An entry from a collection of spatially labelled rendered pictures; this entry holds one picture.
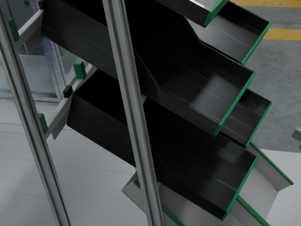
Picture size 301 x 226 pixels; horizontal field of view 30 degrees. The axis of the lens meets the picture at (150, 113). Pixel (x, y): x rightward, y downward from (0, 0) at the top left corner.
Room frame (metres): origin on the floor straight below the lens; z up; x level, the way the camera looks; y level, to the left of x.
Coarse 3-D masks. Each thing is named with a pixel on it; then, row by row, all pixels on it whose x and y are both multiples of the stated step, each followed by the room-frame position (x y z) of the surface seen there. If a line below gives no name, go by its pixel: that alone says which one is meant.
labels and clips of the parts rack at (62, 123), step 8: (40, 0) 0.78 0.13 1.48; (40, 8) 0.78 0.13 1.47; (16, 32) 0.70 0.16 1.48; (40, 32) 0.77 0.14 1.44; (16, 40) 0.69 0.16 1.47; (32, 40) 0.75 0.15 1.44; (40, 40) 0.77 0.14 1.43; (32, 48) 0.74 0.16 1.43; (80, 64) 0.83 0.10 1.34; (80, 72) 0.83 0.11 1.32; (64, 96) 0.78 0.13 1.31; (40, 120) 0.69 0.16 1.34; (64, 120) 0.77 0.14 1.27; (56, 128) 0.74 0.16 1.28; (56, 136) 0.74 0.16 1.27
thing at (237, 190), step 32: (96, 96) 0.78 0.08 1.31; (96, 128) 0.68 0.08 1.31; (128, 128) 0.65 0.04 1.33; (160, 128) 0.73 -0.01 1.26; (192, 128) 0.73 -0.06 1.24; (128, 160) 0.65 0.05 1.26; (160, 160) 0.62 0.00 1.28; (192, 160) 0.67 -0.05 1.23; (224, 160) 0.68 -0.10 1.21; (256, 160) 0.67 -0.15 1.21; (192, 192) 0.60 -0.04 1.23; (224, 192) 0.62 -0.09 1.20
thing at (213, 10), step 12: (156, 0) 0.60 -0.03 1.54; (168, 0) 0.59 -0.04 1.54; (180, 0) 0.59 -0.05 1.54; (192, 0) 0.58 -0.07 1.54; (204, 0) 0.62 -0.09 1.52; (216, 0) 0.62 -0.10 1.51; (228, 0) 0.63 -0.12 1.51; (180, 12) 0.59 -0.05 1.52; (192, 12) 0.58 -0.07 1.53; (204, 12) 0.57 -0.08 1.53; (216, 12) 0.59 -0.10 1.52; (204, 24) 0.57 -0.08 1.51
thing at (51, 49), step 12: (36, 0) 1.43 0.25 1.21; (36, 12) 1.44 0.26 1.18; (48, 48) 1.44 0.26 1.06; (48, 60) 1.44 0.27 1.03; (60, 60) 1.45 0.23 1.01; (60, 72) 1.44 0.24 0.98; (60, 84) 1.43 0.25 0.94; (0, 96) 1.53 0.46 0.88; (12, 96) 1.51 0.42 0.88; (36, 96) 1.47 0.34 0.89; (48, 96) 1.46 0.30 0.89; (60, 96) 1.44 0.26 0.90
